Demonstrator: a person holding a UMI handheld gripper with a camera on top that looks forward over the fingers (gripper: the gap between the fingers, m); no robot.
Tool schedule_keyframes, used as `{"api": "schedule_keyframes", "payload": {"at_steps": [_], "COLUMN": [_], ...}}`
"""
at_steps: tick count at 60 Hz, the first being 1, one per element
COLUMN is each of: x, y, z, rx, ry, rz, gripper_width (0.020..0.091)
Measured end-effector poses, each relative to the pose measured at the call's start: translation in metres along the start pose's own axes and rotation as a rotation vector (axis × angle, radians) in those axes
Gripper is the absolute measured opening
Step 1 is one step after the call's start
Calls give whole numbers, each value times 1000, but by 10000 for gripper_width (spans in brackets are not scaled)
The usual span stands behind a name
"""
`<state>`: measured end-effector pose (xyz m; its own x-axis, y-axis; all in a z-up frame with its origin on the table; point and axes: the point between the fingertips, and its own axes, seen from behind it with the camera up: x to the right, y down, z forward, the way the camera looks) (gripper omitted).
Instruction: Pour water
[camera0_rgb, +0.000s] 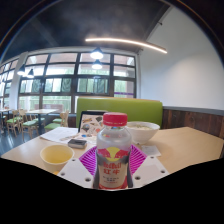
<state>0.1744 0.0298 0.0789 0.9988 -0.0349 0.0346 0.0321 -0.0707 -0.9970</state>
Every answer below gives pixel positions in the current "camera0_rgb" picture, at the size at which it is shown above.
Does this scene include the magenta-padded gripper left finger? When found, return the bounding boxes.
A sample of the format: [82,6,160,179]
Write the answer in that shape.
[57,145,100,190]

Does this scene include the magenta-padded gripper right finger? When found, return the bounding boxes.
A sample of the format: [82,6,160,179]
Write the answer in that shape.
[126,143,170,189]

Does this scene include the red-capped clear drink bottle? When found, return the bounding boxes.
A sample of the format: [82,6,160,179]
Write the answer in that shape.
[92,112,133,191]

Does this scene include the small dark flat box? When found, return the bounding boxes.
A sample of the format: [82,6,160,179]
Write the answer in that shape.
[67,138,88,150]

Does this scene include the white ceramic bowl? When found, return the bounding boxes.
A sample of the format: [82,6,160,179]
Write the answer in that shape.
[125,120,161,145]

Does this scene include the white printed paper sheets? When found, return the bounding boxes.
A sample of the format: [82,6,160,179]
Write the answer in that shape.
[39,126,99,145]

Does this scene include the black-framed tablet with stickers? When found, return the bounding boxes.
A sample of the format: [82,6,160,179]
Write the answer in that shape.
[77,110,108,134]

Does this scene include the green upholstered bench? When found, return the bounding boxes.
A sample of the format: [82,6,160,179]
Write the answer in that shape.
[75,97,164,129]

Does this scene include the group of green-seated wooden chairs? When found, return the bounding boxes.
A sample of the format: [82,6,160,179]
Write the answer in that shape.
[0,109,70,139]

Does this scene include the group of black pendant lamps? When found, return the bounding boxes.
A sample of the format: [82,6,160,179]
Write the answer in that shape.
[16,46,105,80]

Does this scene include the long curved ceiling light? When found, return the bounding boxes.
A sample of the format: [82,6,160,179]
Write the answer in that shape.
[84,37,168,55]

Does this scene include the cream mug with yellow handle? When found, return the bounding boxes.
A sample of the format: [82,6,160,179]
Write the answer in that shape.
[39,143,75,176]

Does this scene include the square wooden pedestal table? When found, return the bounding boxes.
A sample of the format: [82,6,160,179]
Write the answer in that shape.
[0,108,13,116]
[24,108,59,134]

